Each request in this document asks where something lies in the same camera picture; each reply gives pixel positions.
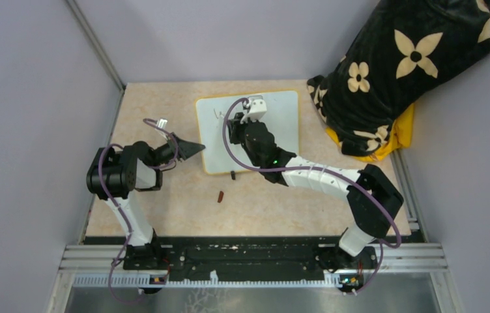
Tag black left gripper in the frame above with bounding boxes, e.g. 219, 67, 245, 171
151, 132, 206, 168

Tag yellow framed whiteboard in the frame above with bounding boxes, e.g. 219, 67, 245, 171
195, 89, 300, 175

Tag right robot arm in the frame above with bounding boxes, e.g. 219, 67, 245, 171
223, 113, 404, 269

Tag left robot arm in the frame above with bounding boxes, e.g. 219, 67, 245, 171
86, 133, 205, 270

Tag yellow cloth under blanket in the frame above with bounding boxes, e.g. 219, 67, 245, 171
325, 103, 416, 162

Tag black floral blanket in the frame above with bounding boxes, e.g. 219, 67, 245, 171
307, 1, 490, 155

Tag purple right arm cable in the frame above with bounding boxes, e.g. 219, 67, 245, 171
222, 97, 403, 296

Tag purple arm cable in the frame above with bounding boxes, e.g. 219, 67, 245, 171
222, 97, 403, 296
98, 118, 180, 305

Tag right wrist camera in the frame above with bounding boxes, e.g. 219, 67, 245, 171
240, 95, 267, 124

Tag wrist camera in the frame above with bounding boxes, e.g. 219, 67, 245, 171
156, 119, 167, 129
240, 95, 267, 124

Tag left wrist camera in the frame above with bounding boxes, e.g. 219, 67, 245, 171
156, 119, 167, 129

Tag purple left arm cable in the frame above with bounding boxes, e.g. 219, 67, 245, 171
98, 118, 180, 305

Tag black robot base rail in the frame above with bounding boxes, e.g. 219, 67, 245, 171
83, 235, 377, 288

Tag aluminium frame post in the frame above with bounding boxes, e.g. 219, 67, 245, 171
63, 0, 126, 92

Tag aluminium frame rail right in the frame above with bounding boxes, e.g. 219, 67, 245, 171
391, 151, 465, 312

